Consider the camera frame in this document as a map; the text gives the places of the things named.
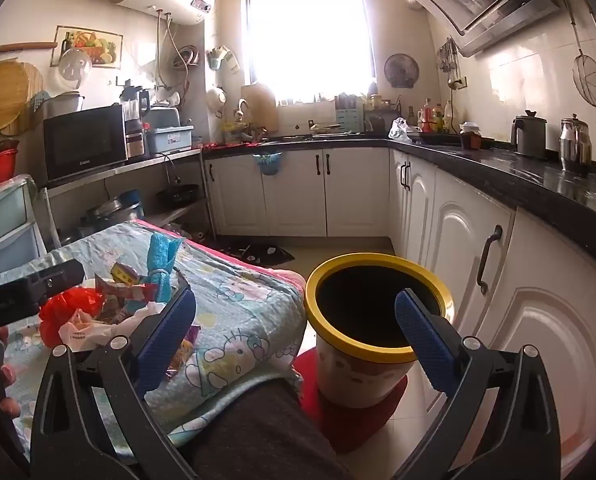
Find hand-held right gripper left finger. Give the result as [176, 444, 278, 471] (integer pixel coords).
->
[30, 287, 199, 480]

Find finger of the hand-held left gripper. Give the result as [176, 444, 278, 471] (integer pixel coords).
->
[25, 259, 86, 306]

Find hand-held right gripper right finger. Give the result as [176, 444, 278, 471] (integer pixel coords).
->
[393, 287, 564, 480]

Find yellow-rimmed white bin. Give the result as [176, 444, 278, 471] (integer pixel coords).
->
[304, 252, 454, 408]

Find person's left hand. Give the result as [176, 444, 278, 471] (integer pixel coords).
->
[0, 325, 21, 418]

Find red plastic bag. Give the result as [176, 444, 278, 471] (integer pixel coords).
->
[38, 285, 106, 348]

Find white plastic bag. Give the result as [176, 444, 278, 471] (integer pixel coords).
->
[58, 302, 166, 353]

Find colourful snack wrapper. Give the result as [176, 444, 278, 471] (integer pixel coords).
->
[95, 262, 159, 306]

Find pale blue drawer unit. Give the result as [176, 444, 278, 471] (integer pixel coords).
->
[0, 175, 48, 276]

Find Hello Kitty tablecloth table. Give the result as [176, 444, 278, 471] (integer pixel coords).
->
[0, 220, 309, 461]

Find blue foam net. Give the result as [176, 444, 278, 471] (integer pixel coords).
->
[145, 232, 185, 303]

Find steel basin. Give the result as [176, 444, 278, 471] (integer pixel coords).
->
[85, 199, 143, 231]

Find white kitchen cabinets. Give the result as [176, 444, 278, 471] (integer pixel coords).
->
[203, 145, 596, 480]

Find blue can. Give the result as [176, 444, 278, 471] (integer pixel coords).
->
[122, 190, 143, 221]

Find red floor mat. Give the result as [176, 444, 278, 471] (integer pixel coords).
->
[292, 345, 409, 453]

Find dark floor mat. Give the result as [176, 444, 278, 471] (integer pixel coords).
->
[213, 242, 296, 268]

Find steel shelf rack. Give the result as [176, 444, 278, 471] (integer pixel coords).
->
[42, 147, 213, 246]

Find pink fluffy cushion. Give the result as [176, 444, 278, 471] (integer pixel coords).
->
[273, 267, 309, 296]

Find black microwave oven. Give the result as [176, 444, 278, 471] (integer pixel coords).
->
[44, 105, 128, 181]

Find person's grey trouser leg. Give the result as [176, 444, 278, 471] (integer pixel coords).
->
[188, 377, 353, 480]

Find black wok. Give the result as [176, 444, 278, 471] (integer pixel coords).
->
[157, 184, 199, 206]

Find black blender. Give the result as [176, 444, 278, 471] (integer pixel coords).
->
[120, 85, 151, 158]

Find steel pot with lid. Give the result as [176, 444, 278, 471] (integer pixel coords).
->
[44, 91, 86, 118]

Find blue dish box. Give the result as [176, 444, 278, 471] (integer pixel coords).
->
[145, 107, 195, 156]

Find round bamboo tray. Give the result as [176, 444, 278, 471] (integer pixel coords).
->
[0, 62, 43, 136]

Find blue hanging cabinet bin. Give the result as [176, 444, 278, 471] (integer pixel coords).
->
[253, 152, 283, 178]

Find clear dome lid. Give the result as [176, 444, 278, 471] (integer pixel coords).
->
[58, 47, 92, 92]

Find crumpled clear plastic bag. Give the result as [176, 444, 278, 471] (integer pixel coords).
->
[389, 117, 413, 143]

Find cluster of condiment bottles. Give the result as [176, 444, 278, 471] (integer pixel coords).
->
[418, 99, 456, 133]

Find grey kettle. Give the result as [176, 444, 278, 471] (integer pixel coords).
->
[510, 110, 549, 158]

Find wooden rolling pin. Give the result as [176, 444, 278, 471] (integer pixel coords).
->
[0, 41, 58, 56]

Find green desktop drawer organizer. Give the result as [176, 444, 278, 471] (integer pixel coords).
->
[335, 95, 366, 133]

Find wooden cutting board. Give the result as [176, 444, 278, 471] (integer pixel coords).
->
[240, 82, 280, 131]

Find shiny steel kettle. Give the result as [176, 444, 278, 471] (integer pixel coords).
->
[559, 114, 593, 173]

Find hanging kitchen utensils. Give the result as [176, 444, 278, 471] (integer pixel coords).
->
[438, 37, 461, 86]

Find steel mesh strainer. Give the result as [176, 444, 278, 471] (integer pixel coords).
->
[560, 0, 596, 107]

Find kitchen window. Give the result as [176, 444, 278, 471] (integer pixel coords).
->
[243, 0, 379, 106]

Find steel range hood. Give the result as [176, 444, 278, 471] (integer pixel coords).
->
[400, 0, 561, 58]

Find fruit wall poster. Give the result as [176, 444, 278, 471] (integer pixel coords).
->
[52, 25, 123, 68]

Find round wall fan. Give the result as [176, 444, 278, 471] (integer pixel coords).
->
[384, 53, 420, 88]

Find green wall holder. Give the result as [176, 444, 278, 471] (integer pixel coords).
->
[208, 46, 239, 73]

